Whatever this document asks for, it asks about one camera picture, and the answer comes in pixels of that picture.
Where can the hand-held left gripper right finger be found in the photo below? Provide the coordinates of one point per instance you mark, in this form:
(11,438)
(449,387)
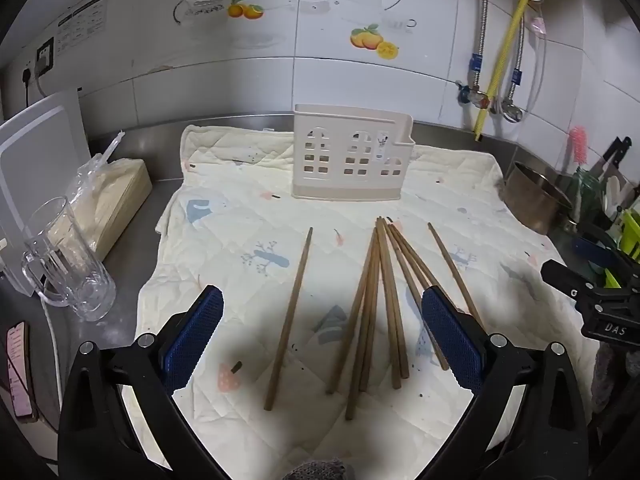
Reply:
(450,342)

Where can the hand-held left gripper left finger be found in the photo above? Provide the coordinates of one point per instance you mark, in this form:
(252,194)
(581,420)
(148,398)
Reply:
(192,342)

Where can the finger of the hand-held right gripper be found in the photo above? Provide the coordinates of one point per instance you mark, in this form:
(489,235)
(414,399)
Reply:
(592,251)
(560,272)

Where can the wooden chopstick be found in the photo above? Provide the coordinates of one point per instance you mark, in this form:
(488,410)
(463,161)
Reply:
(452,270)
(292,310)

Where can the pile of brown chopsticks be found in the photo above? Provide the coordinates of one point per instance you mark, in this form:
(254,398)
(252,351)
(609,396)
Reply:
(385,300)

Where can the beige plastic utensil holder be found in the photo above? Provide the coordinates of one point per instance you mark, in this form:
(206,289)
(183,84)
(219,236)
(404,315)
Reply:
(350,182)

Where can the person's right hand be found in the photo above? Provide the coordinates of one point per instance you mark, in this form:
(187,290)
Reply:
(607,375)

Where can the person's left hand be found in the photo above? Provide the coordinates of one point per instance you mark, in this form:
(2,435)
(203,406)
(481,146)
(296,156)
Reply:
(317,471)

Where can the lime green plastic rack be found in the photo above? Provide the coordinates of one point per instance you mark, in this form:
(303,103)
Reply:
(627,240)

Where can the glass jar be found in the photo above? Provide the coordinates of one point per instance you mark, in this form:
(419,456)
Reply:
(585,195)

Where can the stainless steel pot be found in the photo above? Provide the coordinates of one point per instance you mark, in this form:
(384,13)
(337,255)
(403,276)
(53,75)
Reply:
(530,202)

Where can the pink bottle brush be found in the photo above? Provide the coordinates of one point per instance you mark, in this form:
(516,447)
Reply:
(578,145)

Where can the cream quilted printed cloth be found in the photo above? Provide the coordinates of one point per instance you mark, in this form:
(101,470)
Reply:
(240,220)

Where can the clear glass mug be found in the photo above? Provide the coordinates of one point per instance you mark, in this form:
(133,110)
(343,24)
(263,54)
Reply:
(65,260)

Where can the metal angle valve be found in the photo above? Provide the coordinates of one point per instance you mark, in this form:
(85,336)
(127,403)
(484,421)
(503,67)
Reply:
(511,111)

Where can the beige wrapped tissue pack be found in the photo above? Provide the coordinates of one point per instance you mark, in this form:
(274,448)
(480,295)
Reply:
(117,195)

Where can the smartphone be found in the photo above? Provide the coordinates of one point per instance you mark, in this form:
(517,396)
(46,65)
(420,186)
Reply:
(20,370)

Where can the white cutting board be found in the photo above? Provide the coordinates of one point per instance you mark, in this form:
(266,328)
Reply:
(40,150)

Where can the black plug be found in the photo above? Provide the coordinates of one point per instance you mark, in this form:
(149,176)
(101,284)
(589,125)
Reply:
(26,76)

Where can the pink wall hook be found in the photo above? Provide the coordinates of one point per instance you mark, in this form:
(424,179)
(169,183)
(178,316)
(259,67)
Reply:
(539,26)

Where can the orange fruit wall decal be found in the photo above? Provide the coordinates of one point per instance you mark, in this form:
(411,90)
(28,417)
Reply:
(245,9)
(372,42)

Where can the wall socket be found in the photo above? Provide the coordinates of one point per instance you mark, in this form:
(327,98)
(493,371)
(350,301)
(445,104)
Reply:
(44,57)

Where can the white printed wall label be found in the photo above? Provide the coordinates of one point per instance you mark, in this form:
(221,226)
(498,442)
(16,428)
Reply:
(82,22)

